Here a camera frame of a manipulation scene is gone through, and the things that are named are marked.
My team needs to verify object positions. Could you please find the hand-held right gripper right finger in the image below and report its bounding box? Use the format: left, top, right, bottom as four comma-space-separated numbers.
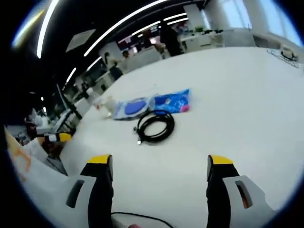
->
206, 154, 277, 228

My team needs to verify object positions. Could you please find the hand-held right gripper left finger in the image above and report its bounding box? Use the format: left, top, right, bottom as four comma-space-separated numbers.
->
56, 153, 114, 228

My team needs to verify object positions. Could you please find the clear plastic water bottle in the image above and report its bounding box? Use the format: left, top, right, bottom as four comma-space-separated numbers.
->
94, 95, 107, 112

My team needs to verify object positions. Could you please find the white packet with blue circle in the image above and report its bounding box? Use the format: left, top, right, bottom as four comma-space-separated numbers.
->
112, 96, 154, 121

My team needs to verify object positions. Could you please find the blue tissue packet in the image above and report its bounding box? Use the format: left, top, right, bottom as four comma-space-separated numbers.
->
153, 88, 192, 114

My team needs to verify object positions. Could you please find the black tripod stand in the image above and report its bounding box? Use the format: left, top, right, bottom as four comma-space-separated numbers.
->
56, 83, 83, 121

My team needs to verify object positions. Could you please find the white table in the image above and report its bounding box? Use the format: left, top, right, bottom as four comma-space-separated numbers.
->
60, 46, 304, 228

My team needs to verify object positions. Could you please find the long ceiling light strip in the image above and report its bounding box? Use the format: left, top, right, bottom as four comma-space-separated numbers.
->
84, 0, 167, 57

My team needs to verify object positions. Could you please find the small white device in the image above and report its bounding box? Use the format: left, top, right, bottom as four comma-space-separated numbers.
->
280, 46, 299, 61

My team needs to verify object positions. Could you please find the window with blinds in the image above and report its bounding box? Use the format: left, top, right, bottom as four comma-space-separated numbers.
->
220, 0, 252, 29

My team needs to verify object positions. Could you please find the large bright window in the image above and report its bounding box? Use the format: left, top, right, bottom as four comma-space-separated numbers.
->
258, 0, 304, 46

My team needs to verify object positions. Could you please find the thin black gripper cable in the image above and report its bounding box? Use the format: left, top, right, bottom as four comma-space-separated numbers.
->
111, 212, 175, 228

